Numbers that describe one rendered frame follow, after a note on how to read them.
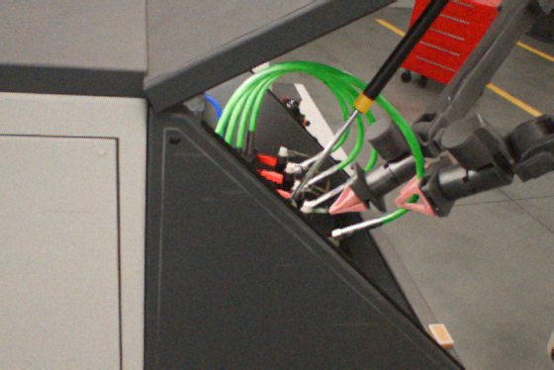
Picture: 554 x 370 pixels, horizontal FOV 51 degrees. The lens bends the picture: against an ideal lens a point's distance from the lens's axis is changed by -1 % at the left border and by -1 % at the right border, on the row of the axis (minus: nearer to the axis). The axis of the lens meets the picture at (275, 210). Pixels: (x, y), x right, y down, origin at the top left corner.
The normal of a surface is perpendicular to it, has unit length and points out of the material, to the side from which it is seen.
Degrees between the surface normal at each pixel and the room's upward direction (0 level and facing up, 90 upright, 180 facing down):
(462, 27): 90
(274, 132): 90
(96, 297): 90
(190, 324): 90
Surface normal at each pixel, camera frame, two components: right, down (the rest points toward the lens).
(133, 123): 0.18, 0.54
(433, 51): -0.69, 0.30
